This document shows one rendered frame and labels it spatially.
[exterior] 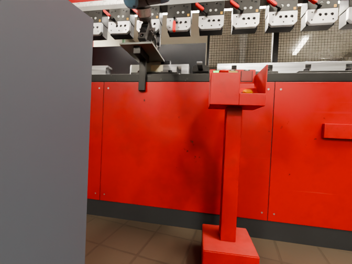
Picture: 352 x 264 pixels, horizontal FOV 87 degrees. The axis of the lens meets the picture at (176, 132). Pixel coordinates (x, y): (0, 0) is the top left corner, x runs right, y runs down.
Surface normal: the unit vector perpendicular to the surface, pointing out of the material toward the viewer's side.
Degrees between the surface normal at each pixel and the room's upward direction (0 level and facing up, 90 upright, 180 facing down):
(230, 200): 90
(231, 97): 90
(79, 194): 90
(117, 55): 90
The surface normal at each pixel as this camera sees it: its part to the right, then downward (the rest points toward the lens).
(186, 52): -0.18, 0.01
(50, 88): 0.95, 0.05
